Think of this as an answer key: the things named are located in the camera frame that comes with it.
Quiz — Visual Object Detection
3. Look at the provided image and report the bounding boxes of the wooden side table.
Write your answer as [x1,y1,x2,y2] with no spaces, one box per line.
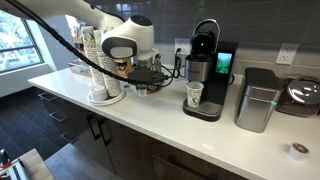
[0,148,56,180]

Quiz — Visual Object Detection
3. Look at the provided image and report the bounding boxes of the black silver coffee machine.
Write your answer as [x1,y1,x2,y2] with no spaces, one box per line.
[182,18,240,123]

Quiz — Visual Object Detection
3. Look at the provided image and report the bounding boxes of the round white cup tray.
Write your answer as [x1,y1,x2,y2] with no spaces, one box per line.
[86,87,127,107]

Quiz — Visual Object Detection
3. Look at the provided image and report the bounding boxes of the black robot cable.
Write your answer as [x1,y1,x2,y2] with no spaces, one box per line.
[4,0,175,89]

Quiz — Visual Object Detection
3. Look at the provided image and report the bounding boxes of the dark round appliance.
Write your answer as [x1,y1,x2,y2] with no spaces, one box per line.
[275,75,320,118]

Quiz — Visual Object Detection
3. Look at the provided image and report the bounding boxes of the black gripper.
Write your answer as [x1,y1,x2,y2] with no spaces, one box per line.
[128,68,170,91]

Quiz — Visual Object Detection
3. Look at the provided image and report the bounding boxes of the window with outdoor view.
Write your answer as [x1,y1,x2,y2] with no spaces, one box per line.
[0,9,45,75]

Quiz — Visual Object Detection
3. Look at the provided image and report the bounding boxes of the black coffee machine cord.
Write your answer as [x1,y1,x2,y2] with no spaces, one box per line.
[172,48,186,80]

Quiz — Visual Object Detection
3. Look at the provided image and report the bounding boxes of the white cup lid stack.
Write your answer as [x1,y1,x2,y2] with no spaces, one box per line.
[89,85,109,102]

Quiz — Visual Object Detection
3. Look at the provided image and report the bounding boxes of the small white coffee pod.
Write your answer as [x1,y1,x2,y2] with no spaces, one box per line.
[137,85,148,98]

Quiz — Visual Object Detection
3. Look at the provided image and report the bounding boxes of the dark lower cabinets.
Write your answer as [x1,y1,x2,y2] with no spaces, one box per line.
[37,89,249,180]

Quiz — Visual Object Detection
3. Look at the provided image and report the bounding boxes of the white wall outlet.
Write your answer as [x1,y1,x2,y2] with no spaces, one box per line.
[174,37,192,56]
[275,43,300,66]

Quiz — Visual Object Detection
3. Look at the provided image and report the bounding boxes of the patterned paper cup stack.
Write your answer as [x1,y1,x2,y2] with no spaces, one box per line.
[81,25,108,88]
[94,29,123,98]

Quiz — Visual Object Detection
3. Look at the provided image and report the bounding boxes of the white coffee pod, brown lid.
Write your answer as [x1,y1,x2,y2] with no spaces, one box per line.
[287,142,310,162]

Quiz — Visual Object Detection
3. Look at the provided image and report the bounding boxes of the silver countertop bin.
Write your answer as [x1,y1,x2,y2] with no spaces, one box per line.
[234,67,284,134]

